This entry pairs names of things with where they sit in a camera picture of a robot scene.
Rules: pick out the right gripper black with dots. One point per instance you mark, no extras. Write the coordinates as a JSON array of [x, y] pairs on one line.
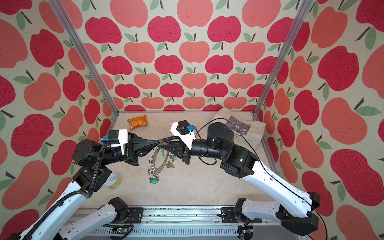
[[182, 150]]

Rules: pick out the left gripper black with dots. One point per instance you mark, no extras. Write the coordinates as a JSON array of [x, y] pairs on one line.
[[135, 148]]

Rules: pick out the metal ring plate with keyrings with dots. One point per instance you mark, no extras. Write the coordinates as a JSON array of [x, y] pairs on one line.
[[161, 159]]

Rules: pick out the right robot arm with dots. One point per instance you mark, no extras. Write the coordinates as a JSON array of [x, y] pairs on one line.
[[294, 209]]

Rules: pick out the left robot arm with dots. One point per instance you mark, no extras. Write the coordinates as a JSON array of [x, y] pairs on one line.
[[93, 158]]

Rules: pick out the orange snack packet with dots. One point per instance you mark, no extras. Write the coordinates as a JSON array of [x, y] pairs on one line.
[[137, 122]]

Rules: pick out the yellow white tin can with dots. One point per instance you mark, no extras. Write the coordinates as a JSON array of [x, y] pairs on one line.
[[113, 181]]

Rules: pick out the canvas Monet tote bag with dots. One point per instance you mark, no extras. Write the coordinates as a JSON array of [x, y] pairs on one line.
[[245, 130]]

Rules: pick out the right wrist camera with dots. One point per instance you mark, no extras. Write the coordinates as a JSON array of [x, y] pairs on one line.
[[184, 131]]

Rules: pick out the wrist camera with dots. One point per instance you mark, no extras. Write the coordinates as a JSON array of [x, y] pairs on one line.
[[117, 139], [184, 131]]

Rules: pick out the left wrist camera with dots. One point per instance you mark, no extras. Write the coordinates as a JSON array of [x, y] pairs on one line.
[[117, 139]]

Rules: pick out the front aluminium rail base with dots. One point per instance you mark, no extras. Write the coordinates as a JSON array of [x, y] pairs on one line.
[[155, 221]]

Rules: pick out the left aluminium frame post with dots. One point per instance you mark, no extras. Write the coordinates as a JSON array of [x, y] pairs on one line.
[[71, 31]]

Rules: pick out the aluminium frame post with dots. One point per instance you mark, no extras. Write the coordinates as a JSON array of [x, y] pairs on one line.
[[71, 31], [303, 11]]

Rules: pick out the right aluminium frame post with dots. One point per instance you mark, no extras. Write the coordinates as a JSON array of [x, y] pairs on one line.
[[303, 11]]

